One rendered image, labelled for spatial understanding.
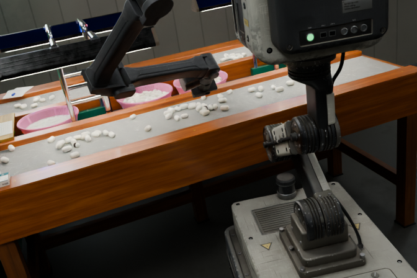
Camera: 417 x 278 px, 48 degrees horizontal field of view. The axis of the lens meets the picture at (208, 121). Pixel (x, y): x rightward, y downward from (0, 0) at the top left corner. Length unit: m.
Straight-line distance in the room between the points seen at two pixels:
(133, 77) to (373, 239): 0.89
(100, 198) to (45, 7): 2.22
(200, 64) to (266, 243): 0.63
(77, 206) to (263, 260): 0.64
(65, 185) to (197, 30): 2.28
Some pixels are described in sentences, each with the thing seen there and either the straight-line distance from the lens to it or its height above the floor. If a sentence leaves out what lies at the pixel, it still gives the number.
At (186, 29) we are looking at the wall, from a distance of 3.64.
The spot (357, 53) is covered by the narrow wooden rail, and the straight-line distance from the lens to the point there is 2.43.
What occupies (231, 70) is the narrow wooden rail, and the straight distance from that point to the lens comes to 2.46.
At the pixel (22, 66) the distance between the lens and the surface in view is 1.79.
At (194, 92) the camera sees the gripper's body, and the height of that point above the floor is 0.87.
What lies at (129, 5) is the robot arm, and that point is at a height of 1.28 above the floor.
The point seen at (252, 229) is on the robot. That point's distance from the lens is 1.63.
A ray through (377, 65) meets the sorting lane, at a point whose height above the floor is 0.74.
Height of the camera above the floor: 1.43
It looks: 22 degrees down
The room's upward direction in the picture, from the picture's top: 9 degrees counter-clockwise
